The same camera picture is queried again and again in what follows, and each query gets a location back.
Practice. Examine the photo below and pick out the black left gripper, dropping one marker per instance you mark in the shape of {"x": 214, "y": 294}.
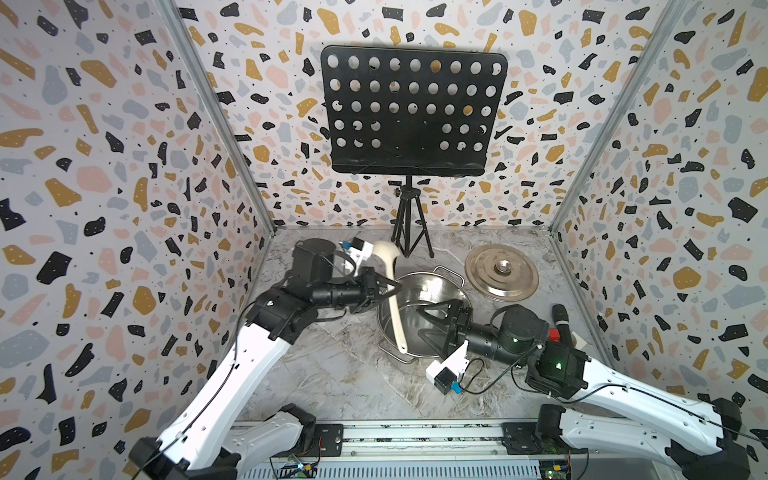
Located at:
{"x": 385, "y": 281}

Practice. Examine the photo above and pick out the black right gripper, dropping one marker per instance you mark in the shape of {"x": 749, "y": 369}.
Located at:
{"x": 463, "y": 322}

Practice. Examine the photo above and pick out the stainless steel pot lid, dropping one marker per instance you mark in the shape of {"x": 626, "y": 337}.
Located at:
{"x": 502, "y": 272}

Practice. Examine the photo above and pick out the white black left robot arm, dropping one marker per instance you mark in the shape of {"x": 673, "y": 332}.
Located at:
{"x": 200, "y": 444}

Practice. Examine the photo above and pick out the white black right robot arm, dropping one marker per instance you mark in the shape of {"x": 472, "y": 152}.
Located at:
{"x": 592, "y": 406}

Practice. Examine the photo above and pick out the black tripod stand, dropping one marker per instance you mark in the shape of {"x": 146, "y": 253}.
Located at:
{"x": 410, "y": 226}

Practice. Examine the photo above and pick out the right green circuit board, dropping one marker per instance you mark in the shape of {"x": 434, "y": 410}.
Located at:
{"x": 555, "y": 470}

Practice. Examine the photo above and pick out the green circuit board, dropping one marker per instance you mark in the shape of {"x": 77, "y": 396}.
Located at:
{"x": 555, "y": 470}
{"x": 295, "y": 470}

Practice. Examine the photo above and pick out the black perforated music stand desk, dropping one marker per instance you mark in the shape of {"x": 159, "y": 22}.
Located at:
{"x": 406, "y": 111}

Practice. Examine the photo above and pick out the left green circuit board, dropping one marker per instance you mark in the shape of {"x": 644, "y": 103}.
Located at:
{"x": 295, "y": 470}

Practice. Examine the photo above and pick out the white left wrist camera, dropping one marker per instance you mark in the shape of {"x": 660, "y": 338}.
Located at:
{"x": 359, "y": 251}

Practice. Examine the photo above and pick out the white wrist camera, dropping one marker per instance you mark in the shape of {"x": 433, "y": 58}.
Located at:
{"x": 359, "y": 251}
{"x": 445, "y": 375}

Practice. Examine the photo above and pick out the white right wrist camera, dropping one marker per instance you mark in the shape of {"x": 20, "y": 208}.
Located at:
{"x": 445, "y": 375}

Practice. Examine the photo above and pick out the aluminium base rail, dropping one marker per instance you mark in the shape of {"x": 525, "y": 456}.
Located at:
{"x": 451, "y": 449}

